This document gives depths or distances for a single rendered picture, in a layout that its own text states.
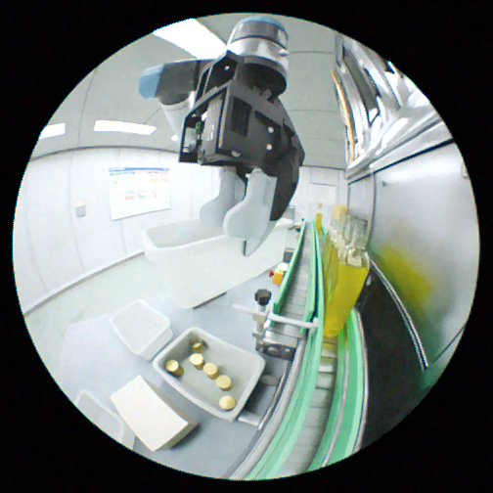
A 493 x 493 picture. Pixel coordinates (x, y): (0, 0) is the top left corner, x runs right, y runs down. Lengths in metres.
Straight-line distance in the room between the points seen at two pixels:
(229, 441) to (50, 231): 3.66
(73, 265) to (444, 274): 3.88
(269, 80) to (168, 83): 0.18
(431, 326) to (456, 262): 0.09
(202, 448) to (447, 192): 0.61
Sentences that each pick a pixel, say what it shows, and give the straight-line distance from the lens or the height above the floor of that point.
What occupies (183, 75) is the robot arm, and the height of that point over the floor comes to 1.38.
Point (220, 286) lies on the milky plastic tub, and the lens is 0.16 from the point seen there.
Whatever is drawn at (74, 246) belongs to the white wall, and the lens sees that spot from 3.57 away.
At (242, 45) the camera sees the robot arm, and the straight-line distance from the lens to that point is 0.19.
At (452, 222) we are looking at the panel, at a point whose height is 1.18.
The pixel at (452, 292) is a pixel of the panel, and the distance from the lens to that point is 0.25.
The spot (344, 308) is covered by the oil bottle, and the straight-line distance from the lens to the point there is 0.30.
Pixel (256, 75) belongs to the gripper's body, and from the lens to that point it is 0.17.
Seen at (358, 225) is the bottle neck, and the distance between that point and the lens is 0.25.
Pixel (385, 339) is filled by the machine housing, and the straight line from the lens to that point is 0.41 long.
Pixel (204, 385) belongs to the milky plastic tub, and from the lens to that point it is 0.41.
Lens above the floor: 1.16
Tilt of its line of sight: 20 degrees down
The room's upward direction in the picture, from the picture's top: straight up
